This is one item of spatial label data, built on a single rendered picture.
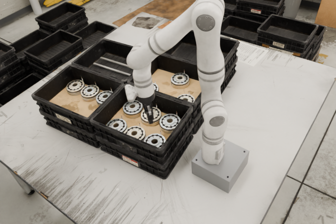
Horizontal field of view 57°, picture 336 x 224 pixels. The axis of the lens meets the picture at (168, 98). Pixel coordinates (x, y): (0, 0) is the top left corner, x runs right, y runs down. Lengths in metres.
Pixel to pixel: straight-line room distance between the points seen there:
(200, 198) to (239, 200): 0.17
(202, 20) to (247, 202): 0.84
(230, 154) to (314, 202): 1.02
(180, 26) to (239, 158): 0.69
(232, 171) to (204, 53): 0.61
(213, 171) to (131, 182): 0.39
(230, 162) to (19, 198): 1.65
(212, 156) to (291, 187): 1.09
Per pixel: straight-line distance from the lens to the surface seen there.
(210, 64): 1.01
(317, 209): 2.33
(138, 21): 2.61
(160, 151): 1.30
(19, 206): 2.53
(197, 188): 1.46
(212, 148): 1.32
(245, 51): 2.21
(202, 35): 0.94
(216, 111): 1.16
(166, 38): 1.01
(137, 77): 1.15
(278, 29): 2.91
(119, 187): 1.50
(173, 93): 1.68
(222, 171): 1.39
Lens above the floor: 1.95
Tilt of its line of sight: 43 degrees down
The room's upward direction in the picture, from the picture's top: 6 degrees counter-clockwise
